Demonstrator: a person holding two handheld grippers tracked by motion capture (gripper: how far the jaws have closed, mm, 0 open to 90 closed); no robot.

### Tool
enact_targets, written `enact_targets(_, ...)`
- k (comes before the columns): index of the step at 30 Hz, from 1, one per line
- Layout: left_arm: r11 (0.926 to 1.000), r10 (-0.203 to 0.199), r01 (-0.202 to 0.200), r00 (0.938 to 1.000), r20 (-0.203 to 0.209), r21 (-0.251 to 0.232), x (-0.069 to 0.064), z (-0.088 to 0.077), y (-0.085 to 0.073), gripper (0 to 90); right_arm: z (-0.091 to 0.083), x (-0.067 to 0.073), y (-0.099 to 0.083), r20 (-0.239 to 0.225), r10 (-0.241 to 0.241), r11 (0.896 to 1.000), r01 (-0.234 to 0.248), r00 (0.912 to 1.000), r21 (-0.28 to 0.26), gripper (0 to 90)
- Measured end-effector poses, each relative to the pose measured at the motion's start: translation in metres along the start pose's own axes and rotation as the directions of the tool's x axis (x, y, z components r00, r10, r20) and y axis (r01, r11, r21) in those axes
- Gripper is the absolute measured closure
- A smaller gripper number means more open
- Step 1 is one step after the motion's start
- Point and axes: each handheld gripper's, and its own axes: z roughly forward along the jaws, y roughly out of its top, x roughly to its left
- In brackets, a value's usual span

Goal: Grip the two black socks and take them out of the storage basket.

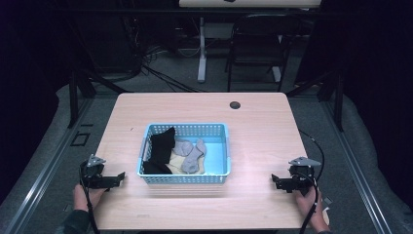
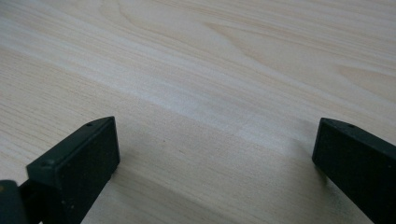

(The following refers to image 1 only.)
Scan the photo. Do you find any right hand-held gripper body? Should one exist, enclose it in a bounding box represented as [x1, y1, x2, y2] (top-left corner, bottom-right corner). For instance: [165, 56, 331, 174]
[286, 156, 322, 197]

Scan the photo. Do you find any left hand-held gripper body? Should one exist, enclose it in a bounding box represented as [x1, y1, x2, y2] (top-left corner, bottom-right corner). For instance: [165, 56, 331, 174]
[79, 153, 111, 190]

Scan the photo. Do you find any person's left hand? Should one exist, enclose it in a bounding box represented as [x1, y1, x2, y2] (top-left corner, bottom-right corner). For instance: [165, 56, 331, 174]
[72, 183, 106, 213]

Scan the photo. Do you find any person's right hand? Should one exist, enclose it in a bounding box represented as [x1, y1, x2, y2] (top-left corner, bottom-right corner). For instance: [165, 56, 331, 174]
[294, 186, 331, 234]

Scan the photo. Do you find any short black sock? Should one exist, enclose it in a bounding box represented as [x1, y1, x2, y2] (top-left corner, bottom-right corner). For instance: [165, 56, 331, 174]
[142, 160, 173, 176]

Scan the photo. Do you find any long black sock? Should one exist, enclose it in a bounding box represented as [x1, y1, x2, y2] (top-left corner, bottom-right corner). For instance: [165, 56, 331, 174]
[149, 126, 177, 166]

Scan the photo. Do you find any cream sock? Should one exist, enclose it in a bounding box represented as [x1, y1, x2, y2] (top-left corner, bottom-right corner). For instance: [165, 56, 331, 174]
[166, 151, 207, 176]

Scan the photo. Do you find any light blue plastic basket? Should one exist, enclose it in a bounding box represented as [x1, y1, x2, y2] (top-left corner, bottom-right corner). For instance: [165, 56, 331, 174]
[135, 122, 233, 186]

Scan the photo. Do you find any small grey sock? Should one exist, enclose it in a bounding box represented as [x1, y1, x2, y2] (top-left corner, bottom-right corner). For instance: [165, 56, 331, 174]
[171, 138, 195, 157]

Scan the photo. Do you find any large grey sock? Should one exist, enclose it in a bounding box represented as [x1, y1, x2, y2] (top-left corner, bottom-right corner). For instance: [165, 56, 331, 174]
[180, 138, 207, 175]

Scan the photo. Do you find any black metal stand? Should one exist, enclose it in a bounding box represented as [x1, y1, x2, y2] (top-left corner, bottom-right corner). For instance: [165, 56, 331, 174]
[66, 66, 131, 130]
[284, 67, 346, 133]

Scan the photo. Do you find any black folding chair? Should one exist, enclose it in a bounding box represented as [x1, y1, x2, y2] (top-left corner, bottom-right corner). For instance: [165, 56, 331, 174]
[224, 13, 302, 94]

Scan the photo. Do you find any white desk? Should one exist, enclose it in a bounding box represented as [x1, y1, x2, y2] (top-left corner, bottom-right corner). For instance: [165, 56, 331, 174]
[177, 0, 323, 84]

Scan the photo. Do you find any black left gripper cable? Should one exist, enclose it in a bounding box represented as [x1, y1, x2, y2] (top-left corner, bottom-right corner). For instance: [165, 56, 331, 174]
[79, 164, 101, 234]

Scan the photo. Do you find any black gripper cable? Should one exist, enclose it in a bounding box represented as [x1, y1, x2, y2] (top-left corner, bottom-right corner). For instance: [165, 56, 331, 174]
[79, 164, 101, 234]
[297, 129, 326, 234]

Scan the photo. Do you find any black floor socket frame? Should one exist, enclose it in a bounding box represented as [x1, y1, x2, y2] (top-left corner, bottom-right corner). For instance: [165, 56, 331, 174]
[69, 131, 92, 148]

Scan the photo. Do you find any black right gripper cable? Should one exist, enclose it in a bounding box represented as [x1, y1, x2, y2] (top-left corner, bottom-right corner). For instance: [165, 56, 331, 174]
[297, 129, 326, 234]

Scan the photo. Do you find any aluminium rail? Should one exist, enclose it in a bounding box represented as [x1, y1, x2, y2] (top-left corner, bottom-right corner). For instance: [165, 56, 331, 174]
[3, 97, 95, 234]
[319, 98, 394, 234]

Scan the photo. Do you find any bundle of floor cables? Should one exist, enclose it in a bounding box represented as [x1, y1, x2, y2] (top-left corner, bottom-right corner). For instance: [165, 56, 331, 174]
[135, 42, 204, 94]

